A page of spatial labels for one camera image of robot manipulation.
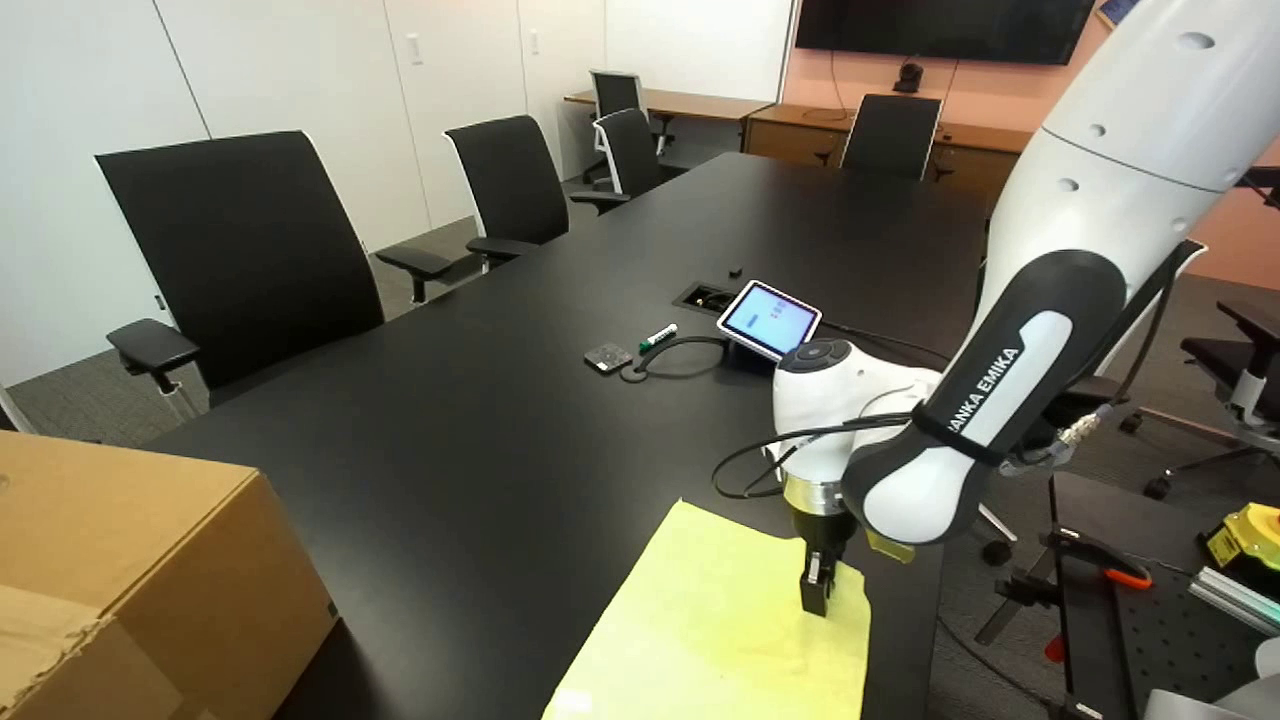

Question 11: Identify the black tablet cable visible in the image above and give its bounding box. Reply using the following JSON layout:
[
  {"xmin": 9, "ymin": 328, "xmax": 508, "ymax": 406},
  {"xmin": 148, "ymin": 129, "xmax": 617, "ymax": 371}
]
[{"xmin": 617, "ymin": 332, "xmax": 738, "ymax": 388}]

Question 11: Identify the yellow black device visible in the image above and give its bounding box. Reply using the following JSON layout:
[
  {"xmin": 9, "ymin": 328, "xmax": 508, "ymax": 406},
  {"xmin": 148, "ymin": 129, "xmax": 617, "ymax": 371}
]
[{"xmin": 1206, "ymin": 502, "xmax": 1280, "ymax": 575}]

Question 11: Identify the black wall television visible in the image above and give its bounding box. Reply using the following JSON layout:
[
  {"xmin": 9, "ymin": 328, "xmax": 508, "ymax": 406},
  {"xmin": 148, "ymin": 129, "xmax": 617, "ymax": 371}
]
[{"xmin": 794, "ymin": 0, "xmax": 1100, "ymax": 68}]

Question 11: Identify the orange handled clamp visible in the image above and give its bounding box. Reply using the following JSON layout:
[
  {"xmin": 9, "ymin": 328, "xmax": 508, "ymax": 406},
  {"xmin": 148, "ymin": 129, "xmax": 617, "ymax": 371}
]
[{"xmin": 1036, "ymin": 525, "xmax": 1158, "ymax": 595}]

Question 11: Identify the white framed tablet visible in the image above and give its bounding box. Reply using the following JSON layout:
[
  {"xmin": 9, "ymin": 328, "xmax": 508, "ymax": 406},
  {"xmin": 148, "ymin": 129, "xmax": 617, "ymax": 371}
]
[{"xmin": 713, "ymin": 276, "xmax": 827, "ymax": 363}]

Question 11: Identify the dark grey stand platform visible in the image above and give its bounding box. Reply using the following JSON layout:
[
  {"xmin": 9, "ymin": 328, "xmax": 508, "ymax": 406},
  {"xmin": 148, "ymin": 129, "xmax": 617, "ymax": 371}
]
[{"xmin": 992, "ymin": 472, "xmax": 1213, "ymax": 720}]

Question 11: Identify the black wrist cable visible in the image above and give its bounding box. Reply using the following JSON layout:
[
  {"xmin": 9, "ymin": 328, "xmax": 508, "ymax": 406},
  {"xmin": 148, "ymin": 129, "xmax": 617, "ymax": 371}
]
[{"xmin": 709, "ymin": 410, "xmax": 923, "ymax": 504}]

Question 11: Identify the wooden sideboard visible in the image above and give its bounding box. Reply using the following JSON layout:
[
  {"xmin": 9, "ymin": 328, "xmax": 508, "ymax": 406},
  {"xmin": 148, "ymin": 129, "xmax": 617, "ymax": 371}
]
[{"xmin": 559, "ymin": 85, "xmax": 1032, "ymax": 205}]

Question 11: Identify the black office chair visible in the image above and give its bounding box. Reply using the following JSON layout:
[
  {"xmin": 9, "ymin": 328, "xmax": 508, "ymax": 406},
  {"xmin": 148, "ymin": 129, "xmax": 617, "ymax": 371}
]
[
  {"xmin": 837, "ymin": 94, "xmax": 946, "ymax": 184},
  {"xmin": 374, "ymin": 114, "xmax": 579, "ymax": 307},
  {"xmin": 568, "ymin": 103, "xmax": 691, "ymax": 215},
  {"xmin": 94, "ymin": 129, "xmax": 392, "ymax": 406},
  {"xmin": 585, "ymin": 68, "xmax": 672, "ymax": 129}
]

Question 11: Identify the office chair with silver base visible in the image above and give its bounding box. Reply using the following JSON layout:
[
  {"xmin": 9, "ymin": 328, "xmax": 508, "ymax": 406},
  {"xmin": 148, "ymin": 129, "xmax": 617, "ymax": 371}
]
[{"xmin": 1124, "ymin": 288, "xmax": 1280, "ymax": 502}]

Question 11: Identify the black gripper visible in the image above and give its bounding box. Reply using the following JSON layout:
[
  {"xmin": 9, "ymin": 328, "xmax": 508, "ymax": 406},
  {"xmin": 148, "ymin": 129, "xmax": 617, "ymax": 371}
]
[{"xmin": 794, "ymin": 509, "xmax": 866, "ymax": 616}]

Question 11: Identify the white teal flat bar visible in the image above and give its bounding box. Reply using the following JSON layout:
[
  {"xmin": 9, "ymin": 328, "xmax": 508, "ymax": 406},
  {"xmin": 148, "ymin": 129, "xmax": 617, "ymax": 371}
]
[{"xmin": 1187, "ymin": 564, "xmax": 1280, "ymax": 635}]

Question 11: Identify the yellow towel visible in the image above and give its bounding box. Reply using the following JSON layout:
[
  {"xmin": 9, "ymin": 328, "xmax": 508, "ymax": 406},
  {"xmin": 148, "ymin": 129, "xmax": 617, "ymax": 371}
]
[{"xmin": 538, "ymin": 497, "xmax": 878, "ymax": 720}]

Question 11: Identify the brown cardboard box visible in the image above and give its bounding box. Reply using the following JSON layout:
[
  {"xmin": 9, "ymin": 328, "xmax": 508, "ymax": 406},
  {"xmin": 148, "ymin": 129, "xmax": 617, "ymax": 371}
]
[{"xmin": 0, "ymin": 427, "xmax": 338, "ymax": 720}]

